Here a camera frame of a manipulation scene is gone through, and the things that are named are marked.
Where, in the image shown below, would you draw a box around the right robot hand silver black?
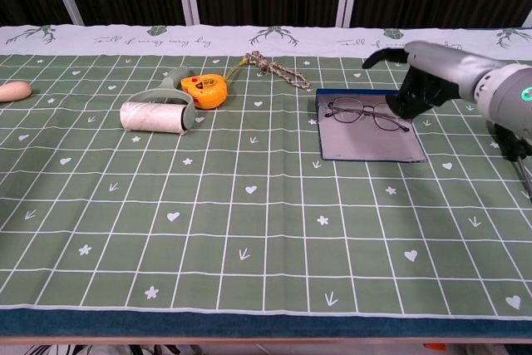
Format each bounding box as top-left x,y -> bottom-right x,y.
361,41 -> 507,120

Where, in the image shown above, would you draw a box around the black wire-rim eyeglasses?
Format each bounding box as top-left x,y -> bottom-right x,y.
324,96 -> 411,134

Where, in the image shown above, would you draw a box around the blue glasses case grey lining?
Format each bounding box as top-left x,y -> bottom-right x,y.
314,87 -> 429,164

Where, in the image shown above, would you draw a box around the yellow tape measure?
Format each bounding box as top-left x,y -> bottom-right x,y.
180,57 -> 250,111

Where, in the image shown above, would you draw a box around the green lint roller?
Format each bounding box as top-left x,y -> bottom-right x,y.
120,66 -> 196,136

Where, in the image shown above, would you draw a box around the green grid tablecloth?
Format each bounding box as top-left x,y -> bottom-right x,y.
0,24 -> 532,338

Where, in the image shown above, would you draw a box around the braided rope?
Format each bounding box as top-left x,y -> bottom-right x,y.
244,51 -> 313,91

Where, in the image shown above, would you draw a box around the wooden stamp with handle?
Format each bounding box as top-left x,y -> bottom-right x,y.
0,81 -> 33,102

